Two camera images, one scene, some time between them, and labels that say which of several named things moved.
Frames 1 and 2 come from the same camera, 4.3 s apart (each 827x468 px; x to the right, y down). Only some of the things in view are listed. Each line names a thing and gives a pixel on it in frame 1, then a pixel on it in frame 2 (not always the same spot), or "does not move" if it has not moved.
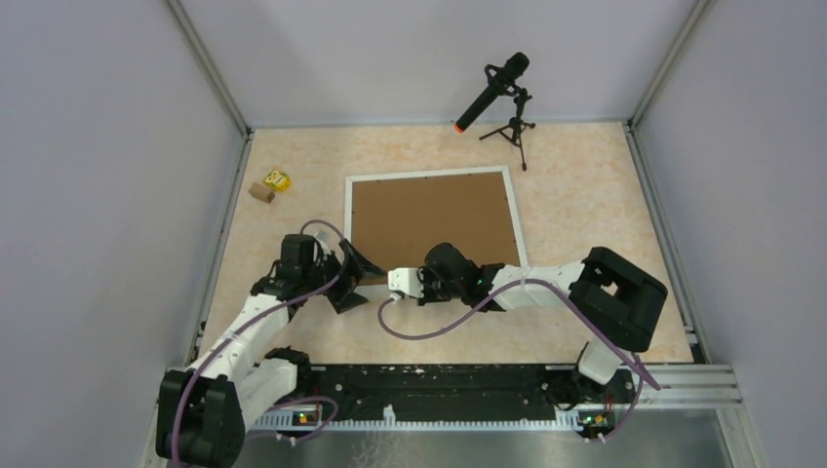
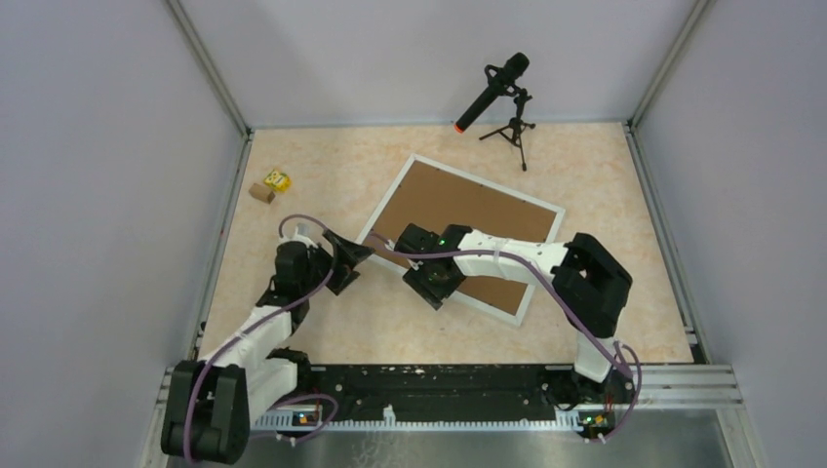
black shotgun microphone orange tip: (501, 81) does not move
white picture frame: (504, 169) -> (466, 295)
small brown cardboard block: (261, 192) does not move
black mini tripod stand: (514, 130) does not move
